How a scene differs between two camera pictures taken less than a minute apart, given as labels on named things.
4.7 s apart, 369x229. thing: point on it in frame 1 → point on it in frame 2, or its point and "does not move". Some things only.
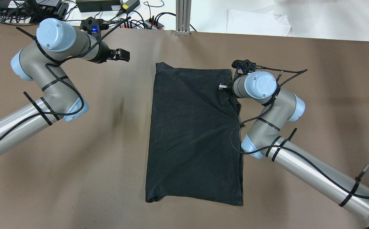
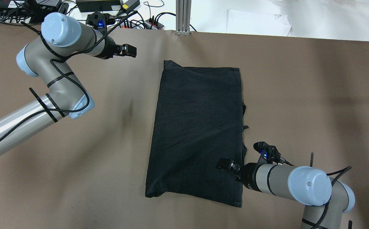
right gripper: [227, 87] → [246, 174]
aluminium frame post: [183, 9] does not move
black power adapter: [85, 5] does not move
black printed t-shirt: [194, 152] does not move
